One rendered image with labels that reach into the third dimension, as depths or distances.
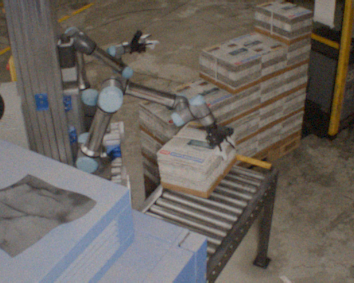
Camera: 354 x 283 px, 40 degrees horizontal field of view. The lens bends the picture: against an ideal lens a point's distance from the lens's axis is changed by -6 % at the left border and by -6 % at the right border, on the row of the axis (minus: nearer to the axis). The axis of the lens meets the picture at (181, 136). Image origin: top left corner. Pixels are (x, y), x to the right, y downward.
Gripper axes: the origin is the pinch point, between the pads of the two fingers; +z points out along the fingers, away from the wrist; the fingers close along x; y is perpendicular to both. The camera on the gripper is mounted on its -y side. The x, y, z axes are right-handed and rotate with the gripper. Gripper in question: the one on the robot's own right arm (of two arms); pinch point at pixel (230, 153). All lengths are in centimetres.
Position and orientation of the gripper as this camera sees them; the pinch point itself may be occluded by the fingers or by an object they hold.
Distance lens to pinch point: 269.9
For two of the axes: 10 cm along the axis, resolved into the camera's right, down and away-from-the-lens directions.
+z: 5.0, 8.3, 2.4
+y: -7.0, 2.4, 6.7
